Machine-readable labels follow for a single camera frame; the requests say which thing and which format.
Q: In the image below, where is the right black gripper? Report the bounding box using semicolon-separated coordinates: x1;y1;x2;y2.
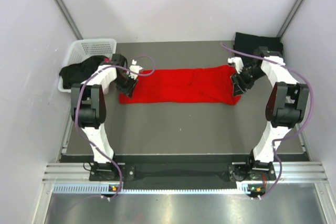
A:
230;67;267;98

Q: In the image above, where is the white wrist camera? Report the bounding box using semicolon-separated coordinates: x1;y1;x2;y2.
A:
127;60;143;80
227;57;244;74

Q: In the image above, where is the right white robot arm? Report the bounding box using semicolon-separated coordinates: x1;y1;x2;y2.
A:
228;47;309;182

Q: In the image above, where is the white plastic laundry basket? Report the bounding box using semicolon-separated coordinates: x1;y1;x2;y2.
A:
58;38;117;93

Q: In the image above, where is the black t shirt in basket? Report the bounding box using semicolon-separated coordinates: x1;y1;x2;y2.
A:
59;56;107;89

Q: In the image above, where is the aluminium frame rail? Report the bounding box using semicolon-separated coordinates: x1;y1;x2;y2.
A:
42;162;328;183

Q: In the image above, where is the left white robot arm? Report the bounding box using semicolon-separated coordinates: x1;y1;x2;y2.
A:
71;54;143;180

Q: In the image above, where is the red t shirt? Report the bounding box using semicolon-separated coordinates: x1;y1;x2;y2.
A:
119;65;241;105

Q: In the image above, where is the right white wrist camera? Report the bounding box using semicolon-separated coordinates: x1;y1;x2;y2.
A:
227;57;244;74

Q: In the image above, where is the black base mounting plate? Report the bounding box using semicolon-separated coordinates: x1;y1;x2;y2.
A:
88;160;276;190

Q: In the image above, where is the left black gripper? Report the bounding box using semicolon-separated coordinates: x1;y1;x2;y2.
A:
112;73;138;99

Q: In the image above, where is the grey slotted cable duct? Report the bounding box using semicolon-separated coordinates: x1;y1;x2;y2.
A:
52;183;266;195

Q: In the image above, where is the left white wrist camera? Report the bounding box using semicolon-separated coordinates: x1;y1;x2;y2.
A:
127;60;143;80

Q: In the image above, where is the folded black t shirt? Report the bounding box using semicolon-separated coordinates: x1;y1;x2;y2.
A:
233;32;283;55

